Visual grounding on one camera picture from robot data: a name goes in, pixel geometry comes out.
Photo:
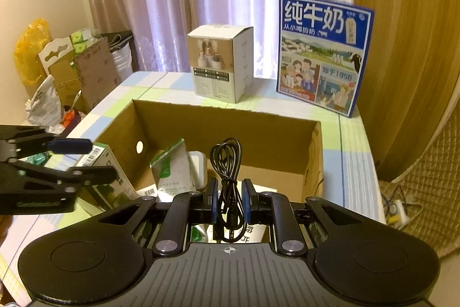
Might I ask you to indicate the green tissue packs bundle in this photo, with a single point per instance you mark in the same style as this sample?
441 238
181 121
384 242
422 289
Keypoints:
81 37

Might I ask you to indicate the brown wooden door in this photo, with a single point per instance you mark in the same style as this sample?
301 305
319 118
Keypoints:
413 41

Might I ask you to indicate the white cut-out card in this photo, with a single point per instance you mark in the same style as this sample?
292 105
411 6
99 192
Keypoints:
54 53

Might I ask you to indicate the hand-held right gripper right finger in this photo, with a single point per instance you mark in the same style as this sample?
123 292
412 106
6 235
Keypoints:
246 201

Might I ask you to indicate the yellow plastic bag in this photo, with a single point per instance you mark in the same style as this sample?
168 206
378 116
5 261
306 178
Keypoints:
30 55

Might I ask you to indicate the white plastic bags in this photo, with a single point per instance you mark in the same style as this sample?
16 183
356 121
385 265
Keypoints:
124 62

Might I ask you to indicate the white square lidded container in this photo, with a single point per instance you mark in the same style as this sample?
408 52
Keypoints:
199 166

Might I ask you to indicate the long white ointment box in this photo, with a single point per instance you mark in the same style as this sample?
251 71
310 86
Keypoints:
149 192

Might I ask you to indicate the green and white spray box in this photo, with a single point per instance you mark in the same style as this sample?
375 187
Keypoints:
124 190

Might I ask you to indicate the chair with quilted gold cover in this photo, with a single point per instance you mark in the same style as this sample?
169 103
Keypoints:
438 184

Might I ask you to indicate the blue printed milk carton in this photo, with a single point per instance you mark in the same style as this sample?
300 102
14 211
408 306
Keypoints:
323 59

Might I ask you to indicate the checked tablecloth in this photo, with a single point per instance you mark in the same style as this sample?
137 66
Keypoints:
341 156

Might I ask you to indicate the silver foil pouch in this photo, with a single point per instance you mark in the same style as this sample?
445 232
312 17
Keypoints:
169 166

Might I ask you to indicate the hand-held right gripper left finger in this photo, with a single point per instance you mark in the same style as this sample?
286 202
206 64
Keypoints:
212 201

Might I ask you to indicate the plain brown cardboard carton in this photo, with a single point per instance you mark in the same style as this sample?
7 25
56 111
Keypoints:
64 76

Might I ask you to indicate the beige product box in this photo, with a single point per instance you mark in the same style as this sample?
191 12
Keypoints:
215 66

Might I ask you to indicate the brown cardboard box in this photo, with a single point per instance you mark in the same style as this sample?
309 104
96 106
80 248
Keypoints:
230 120

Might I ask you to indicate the white plastic bag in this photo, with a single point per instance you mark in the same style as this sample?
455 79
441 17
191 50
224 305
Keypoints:
43 102

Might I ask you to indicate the maroon container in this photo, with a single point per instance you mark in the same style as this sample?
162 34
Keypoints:
73 129

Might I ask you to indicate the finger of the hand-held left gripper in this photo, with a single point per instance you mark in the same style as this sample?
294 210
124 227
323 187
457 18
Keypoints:
70 145
95 174

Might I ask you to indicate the white power strip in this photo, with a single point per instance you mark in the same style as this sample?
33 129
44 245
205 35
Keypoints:
395 213

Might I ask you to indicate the pink patterned curtain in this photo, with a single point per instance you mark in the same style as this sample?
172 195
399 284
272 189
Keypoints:
161 5

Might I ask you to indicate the open cardboard boxes at left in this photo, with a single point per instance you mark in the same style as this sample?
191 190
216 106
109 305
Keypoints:
97 73

